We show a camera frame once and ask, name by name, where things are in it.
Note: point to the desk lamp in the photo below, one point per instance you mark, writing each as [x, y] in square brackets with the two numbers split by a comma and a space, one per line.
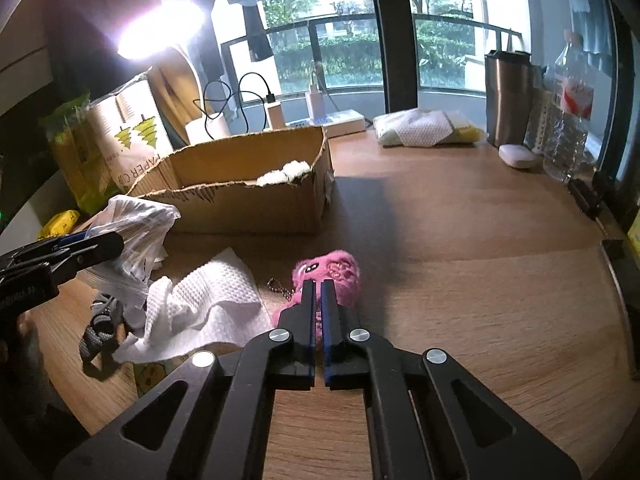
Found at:
[160, 25]

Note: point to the yellow green snack bag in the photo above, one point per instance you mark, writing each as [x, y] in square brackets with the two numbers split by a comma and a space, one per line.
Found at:
[75, 155]

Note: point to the person's left hand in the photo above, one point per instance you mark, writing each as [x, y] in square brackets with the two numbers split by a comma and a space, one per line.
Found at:
[25, 332]

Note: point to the small yellow packet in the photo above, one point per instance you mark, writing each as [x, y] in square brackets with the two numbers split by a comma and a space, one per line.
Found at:
[59, 223]

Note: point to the white power strip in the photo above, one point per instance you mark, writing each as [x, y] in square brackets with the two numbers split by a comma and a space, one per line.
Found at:
[330, 122]

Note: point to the white toilet paper roll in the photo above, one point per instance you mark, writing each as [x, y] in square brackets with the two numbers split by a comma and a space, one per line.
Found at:
[207, 129]

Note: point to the white paper towel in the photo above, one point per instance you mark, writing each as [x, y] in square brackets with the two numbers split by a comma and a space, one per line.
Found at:
[200, 305]

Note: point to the paper cup package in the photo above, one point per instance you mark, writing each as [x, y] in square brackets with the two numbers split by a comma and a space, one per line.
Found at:
[130, 135]

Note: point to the clear plastic bag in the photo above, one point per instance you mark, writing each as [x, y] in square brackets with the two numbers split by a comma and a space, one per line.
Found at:
[135, 240]

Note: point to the folded white yellow cloth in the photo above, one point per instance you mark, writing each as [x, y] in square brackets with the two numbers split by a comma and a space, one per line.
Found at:
[425, 127]

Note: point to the white plug adapter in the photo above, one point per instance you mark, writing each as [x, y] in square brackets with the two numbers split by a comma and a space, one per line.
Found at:
[315, 100]

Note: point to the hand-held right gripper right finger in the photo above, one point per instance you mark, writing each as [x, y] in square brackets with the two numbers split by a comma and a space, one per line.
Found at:
[327, 310]

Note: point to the steel tumbler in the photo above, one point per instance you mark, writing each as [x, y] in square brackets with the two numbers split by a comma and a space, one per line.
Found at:
[507, 95]

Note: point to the cardboard box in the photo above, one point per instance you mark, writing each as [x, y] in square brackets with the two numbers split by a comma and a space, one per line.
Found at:
[240, 185]

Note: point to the yellow sticker card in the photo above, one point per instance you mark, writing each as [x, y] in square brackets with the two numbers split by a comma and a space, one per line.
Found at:
[150, 372]

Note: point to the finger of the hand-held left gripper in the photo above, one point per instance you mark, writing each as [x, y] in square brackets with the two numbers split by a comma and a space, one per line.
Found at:
[85, 252]

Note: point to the hanging dark clothing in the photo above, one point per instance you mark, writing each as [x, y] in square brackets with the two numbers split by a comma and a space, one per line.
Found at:
[255, 25]

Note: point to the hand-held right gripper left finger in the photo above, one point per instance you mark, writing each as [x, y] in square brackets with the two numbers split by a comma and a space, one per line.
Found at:
[310, 310]

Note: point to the white fluffy plush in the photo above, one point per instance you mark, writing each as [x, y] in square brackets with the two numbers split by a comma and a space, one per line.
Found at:
[285, 174]

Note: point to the white earbuds case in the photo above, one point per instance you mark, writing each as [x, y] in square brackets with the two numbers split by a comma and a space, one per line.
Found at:
[520, 155]

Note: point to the balcony railing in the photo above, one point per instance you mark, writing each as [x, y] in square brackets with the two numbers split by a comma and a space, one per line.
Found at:
[390, 25]

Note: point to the clear plastic water bottle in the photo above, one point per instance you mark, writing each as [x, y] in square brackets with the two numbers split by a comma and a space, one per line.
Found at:
[570, 110]

